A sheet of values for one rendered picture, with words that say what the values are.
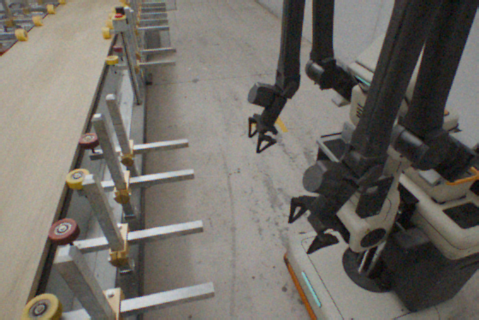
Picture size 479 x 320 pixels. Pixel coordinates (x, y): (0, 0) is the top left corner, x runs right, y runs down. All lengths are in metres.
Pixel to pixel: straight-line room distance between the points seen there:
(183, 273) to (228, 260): 0.28
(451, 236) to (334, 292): 0.59
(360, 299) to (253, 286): 0.60
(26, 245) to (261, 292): 1.21
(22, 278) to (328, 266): 1.26
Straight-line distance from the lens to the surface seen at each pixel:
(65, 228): 1.07
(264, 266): 1.93
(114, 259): 1.04
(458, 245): 1.27
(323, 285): 1.59
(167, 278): 1.94
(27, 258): 1.05
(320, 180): 0.64
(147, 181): 1.23
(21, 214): 1.20
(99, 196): 0.88
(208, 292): 0.89
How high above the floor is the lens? 1.62
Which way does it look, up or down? 39 degrees down
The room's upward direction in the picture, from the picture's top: straight up
